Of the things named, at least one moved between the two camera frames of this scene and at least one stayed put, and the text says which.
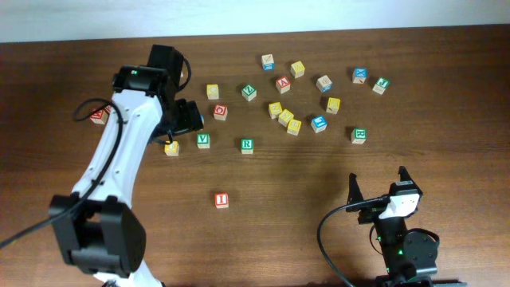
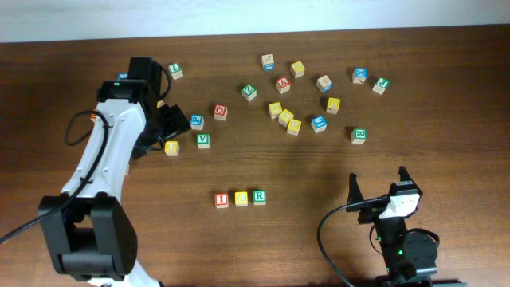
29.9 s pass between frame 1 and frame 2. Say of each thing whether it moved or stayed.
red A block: stayed
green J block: stayed
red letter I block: stayed
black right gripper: stayed
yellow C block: moved
